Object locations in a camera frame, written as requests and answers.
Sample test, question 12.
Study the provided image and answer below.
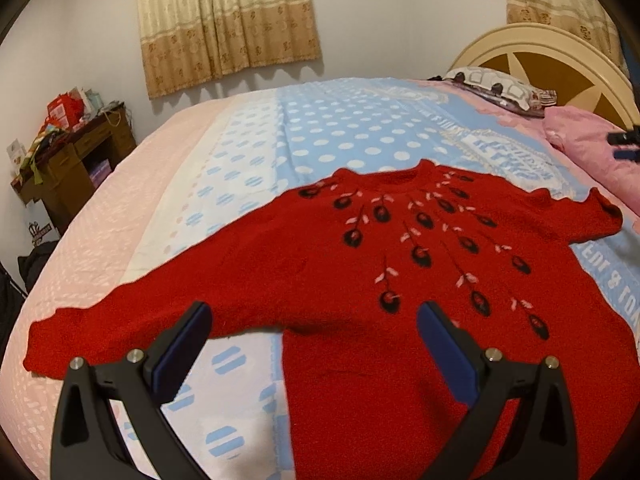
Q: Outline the red knit sweater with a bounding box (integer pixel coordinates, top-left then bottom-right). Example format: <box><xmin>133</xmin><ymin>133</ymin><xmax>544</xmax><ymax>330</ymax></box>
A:
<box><xmin>24</xmin><ymin>160</ymin><xmax>639</xmax><ymax>479</ymax></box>

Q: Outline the pink quilt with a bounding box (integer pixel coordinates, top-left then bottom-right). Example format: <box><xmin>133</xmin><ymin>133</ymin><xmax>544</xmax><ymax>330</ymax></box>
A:
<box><xmin>542</xmin><ymin>106</ymin><xmax>639</xmax><ymax>210</ymax></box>

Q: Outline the cream wooden headboard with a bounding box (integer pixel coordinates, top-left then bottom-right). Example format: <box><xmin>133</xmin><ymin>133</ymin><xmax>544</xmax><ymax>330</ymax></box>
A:
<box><xmin>451</xmin><ymin>23</ymin><xmax>639</xmax><ymax>129</ymax></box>

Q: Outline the white patterned pillow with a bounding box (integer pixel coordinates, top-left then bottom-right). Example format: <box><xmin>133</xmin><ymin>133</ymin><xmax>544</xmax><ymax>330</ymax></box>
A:
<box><xmin>442</xmin><ymin>66</ymin><xmax>558</xmax><ymax>118</ymax></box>

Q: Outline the beige curtain at right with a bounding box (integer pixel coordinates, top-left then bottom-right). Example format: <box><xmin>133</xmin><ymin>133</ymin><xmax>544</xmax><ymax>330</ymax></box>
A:
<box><xmin>506</xmin><ymin>0</ymin><xmax>627</xmax><ymax>70</ymax></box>

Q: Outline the white printed bag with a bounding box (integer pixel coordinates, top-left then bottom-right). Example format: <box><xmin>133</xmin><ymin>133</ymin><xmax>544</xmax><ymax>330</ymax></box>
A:
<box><xmin>25</xmin><ymin>200</ymin><xmax>60</xmax><ymax>247</ymax></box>

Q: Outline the dark wooden desk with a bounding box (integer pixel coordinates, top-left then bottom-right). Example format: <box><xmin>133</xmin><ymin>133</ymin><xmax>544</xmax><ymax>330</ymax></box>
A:
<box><xmin>11</xmin><ymin>102</ymin><xmax>137</xmax><ymax>233</ymax></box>

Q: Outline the blue polka dot bedspread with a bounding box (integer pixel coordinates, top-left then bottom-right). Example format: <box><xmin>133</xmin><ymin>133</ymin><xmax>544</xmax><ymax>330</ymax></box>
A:
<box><xmin>1</xmin><ymin>79</ymin><xmax>639</xmax><ymax>479</ymax></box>

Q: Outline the white box on desk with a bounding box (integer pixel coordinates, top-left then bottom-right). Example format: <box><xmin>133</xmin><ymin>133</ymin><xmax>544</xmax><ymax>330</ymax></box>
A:
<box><xmin>6</xmin><ymin>140</ymin><xmax>26</xmax><ymax>172</ymax></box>

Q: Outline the red gift bag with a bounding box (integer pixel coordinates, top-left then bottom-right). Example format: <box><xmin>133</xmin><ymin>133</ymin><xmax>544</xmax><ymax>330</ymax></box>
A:
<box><xmin>47</xmin><ymin>93</ymin><xmax>85</xmax><ymax>130</ymax></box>

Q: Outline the beige patterned curtain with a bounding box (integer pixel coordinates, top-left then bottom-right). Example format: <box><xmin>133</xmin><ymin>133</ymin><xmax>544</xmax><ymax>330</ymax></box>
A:
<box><xmin>137</xmin><ymin>0</ymin><xmax>322</xmax><ymax>99</ymax></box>

